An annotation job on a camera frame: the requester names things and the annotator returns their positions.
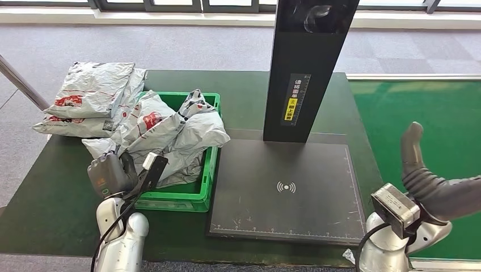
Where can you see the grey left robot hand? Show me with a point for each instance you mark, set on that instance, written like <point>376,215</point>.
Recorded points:
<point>109,176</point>

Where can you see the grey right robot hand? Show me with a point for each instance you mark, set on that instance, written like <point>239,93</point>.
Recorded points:
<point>443,195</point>

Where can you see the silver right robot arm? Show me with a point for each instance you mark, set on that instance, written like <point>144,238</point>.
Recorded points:
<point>390,247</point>

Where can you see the green conveyor belt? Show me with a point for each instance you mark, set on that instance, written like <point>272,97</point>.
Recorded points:
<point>413,120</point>

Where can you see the black inbound scanner machine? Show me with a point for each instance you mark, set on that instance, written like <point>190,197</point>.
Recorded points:
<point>285,180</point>

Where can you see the green plastic crate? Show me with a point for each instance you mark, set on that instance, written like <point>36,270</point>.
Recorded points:
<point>188,197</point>

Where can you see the metal pole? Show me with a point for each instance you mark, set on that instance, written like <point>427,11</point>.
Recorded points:
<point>20,84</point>

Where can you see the yellow label sticker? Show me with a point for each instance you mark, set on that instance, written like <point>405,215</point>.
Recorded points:
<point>291,109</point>

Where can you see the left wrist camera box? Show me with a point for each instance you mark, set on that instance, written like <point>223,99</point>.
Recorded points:
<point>152,171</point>

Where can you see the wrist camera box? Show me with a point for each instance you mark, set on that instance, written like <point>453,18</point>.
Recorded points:
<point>394,210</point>
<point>152,171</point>

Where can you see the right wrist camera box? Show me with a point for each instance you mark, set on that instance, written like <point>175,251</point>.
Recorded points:
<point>394,210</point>

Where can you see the metal conveyor side rail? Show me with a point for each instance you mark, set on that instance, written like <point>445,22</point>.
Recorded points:
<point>413,77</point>

